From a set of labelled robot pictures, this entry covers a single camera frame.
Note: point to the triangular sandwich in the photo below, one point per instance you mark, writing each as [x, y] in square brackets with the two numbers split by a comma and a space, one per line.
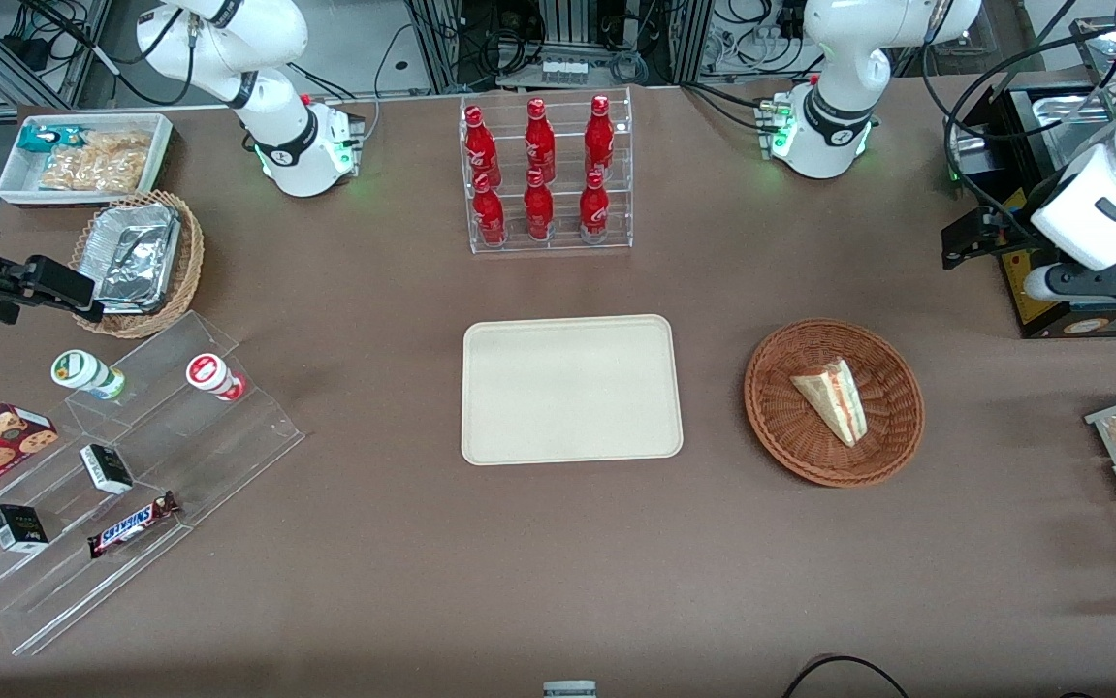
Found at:
[834, 396]

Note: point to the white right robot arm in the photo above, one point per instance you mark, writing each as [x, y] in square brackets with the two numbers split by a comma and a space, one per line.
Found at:
[228, 44]

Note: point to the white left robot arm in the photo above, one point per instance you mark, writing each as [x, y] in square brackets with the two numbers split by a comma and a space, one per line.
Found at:
[844, 58]

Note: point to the oval tan wicker basket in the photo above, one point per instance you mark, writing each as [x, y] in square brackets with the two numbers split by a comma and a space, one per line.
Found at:
[191, 262]

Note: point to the round brown wicker basket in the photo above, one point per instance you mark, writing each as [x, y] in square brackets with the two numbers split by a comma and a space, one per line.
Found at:
[790, 427]

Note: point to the beige plastic tray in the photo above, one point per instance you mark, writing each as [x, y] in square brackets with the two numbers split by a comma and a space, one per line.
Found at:
[572, 390]

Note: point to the green lid yogurt cup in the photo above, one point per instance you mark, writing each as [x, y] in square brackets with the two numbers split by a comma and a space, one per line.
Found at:
[82, 372]

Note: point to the stack of foil trays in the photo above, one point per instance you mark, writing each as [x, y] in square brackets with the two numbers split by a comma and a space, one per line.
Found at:
[136, 257]

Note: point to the black box appliance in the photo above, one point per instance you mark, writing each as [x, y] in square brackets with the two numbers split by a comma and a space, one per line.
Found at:
[1037, 310]

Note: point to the white rectangular bin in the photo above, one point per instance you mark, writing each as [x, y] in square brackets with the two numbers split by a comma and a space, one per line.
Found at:
[15, 184]

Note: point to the clear bag of crackers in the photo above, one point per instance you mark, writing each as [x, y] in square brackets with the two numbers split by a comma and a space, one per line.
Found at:
[97, 163]

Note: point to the red lid yogurt cup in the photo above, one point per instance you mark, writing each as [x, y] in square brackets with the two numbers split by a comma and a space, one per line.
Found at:
[210, 374]

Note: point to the teal snack packet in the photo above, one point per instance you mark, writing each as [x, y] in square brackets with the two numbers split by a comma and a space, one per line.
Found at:
[48, 138]

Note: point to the small black box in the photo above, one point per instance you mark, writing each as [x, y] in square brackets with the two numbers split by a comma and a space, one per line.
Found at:
[107, 468]
[17, 528]

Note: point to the clear acrylic stepped display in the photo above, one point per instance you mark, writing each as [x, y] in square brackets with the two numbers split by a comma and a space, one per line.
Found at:
[208, 446]

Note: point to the Snickers chocolate bar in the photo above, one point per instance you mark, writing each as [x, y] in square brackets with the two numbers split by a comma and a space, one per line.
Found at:
[131, 524]

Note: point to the clear acrylic bottle rack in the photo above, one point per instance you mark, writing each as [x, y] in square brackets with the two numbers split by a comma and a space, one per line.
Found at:
[616, 208]

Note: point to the red cola bottle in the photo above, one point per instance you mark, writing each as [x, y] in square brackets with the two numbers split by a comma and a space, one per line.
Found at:
[489, 215]
[593, 211]
[538, 211]
[539, 141]
[599, 136]
[480, 145]

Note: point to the white power strip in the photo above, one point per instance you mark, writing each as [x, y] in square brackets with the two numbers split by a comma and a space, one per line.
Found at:
[564, 71]

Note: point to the grey device edge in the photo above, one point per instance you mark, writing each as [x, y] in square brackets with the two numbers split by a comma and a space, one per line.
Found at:
[569, 689]

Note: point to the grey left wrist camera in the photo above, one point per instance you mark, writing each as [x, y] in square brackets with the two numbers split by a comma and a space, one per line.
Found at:
[1037, 284]

